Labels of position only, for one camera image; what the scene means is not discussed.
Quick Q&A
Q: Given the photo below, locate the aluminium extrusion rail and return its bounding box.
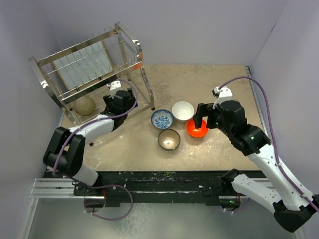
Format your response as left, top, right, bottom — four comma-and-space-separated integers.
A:
29, 178, 285, 200

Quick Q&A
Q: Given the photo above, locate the orange plastic bowl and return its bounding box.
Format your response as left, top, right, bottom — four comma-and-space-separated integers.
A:
186, 119, 209, 138

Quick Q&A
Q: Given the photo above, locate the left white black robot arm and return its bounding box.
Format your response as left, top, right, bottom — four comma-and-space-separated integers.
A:
43, 88, 138, 195

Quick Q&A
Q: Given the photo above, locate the olive beige bowl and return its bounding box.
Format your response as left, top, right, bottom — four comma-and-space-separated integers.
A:
74, 96, 96, 116

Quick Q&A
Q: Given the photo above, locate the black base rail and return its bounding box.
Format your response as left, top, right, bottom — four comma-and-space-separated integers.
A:
71, 171, 242, 209

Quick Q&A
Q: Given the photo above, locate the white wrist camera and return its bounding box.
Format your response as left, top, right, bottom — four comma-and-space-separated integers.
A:
212, 86, 233, 108
107, 80, 123, 92

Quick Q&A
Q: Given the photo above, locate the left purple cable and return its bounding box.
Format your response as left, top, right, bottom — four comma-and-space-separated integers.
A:
52, 78, 138, 221

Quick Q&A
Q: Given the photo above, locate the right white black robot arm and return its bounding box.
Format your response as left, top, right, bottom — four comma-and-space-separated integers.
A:
193, 100, 319, 233

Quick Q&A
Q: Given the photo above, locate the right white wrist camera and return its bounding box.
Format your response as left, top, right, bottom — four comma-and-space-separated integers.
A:
212, 86, 233, 108

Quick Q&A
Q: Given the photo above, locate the steel wire dish rack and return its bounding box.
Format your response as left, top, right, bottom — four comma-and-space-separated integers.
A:
28, 22, 155, 125

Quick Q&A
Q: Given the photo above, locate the white framed board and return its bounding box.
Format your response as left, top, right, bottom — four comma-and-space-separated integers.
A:
52, 41, 114, 90

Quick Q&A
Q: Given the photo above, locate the white bowl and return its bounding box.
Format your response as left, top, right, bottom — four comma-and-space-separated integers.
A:
172, 101, 194, 122

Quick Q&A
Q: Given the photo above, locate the blue floral ceramic bowl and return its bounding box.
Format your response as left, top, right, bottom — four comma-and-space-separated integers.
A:
151, 109, 174, 129

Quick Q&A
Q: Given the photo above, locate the brown rimmed beige bowl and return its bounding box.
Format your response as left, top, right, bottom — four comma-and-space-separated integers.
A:
158, 129, 181, 150

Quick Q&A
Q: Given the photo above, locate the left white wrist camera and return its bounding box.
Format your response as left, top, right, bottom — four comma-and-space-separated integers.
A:
107, 80, 123, 92

